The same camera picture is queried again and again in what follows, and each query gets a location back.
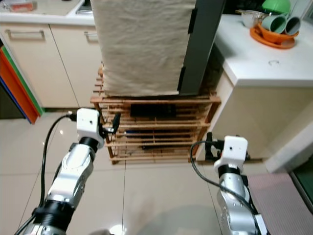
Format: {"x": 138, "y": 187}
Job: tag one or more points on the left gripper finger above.
{"x": 117, "y": 122}

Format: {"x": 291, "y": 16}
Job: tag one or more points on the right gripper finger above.
{"x": 209, "y": 147}

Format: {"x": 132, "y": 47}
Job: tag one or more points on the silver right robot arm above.
{"x": 237, "y": 200}

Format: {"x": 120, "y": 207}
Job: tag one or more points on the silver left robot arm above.
{"x": 76, "y": 176}

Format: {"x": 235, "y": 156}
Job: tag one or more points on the wooden slatted rack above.
{"x": 127, "y": 100}

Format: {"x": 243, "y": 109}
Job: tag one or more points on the black power adapter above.
{"x": 151, "y": 110}

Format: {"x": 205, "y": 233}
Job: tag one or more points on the cream kitchen cabinet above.
{"x": 49, "y": 68}

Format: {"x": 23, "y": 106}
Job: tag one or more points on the dark tall appliance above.
{"x": 10, "y": 110}

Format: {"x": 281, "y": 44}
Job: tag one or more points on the white counter unit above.
{"x": 264, "y": 68}

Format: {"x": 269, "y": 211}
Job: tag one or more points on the green cutting board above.
{"x": 23, "y": 81}

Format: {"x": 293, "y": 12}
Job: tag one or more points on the orange cutting board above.
{"x": 14, "y": 83}

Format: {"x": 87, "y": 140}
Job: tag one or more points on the orange round tray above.
{"x": 266, "y": 42}

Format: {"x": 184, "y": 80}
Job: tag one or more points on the steel sink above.
{"x": 85, "y": 7}

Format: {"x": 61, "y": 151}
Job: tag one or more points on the orange plastic bowl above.
{"x": 274, "y": 35}

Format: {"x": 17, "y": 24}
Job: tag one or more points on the green plastic cup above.
{"x": 274, "y": 23}
{"x": 293, "y": 25}

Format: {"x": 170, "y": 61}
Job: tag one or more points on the bright green bowl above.
{"x": 276, "y": 5}

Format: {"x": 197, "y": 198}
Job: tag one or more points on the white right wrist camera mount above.
{"x": 234, "y": 149}

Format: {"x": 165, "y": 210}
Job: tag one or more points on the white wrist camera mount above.
{"x": 234, "y": 149}
{"x": 90, "y": 125}

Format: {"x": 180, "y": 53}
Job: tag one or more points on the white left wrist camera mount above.
{"x": 90, "y": 125}

